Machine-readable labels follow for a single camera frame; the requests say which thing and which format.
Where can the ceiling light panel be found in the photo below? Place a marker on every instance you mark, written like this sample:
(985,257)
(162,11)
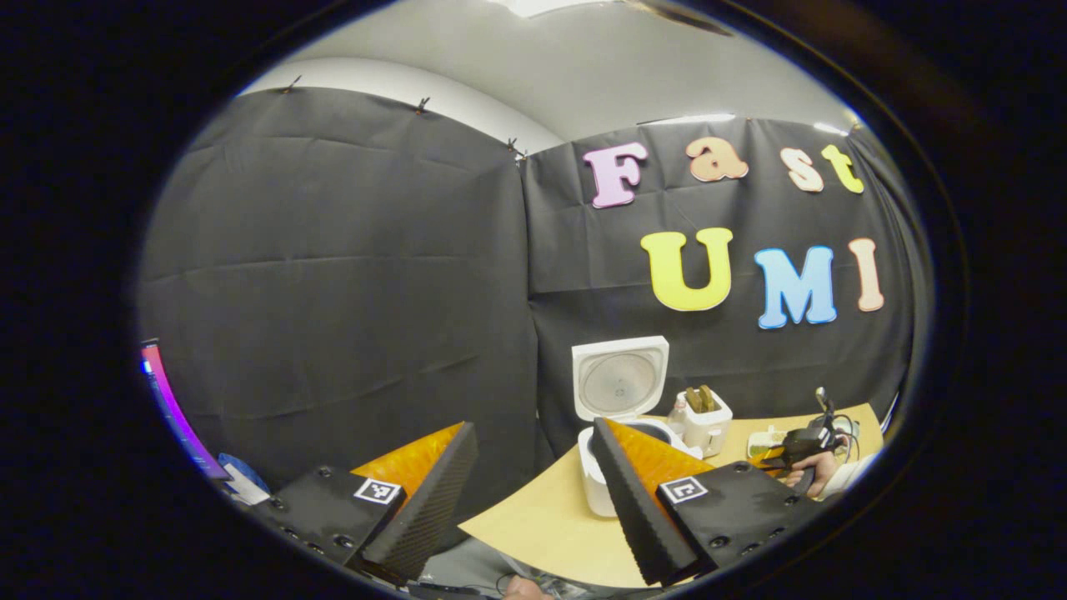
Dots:
(685,119)
(829,128)
(558,7)

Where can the blue and white object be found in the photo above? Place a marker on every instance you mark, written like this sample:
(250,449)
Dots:
(246,482)

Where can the monitor with purple screen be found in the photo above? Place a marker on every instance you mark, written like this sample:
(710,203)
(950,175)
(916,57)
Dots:
(171,408)

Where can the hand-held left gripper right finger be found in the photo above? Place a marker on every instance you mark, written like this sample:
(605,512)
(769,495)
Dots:
(633,508)

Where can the white rice cooker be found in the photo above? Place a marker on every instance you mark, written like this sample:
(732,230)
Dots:
(621,379)

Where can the white toaster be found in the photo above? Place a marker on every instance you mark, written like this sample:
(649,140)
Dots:
(708,429)

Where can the brown toast slice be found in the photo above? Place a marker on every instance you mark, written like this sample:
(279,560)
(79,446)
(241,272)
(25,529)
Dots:
(708,397)
(693,400)

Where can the black backdrop cloth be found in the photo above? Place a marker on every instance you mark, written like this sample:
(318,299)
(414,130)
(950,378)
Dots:
(333,292)

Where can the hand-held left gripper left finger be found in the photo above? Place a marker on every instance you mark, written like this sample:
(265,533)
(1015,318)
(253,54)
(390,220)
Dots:
(429,504)

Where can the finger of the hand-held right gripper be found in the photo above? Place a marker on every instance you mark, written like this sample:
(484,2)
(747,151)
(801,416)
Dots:
(775,461)

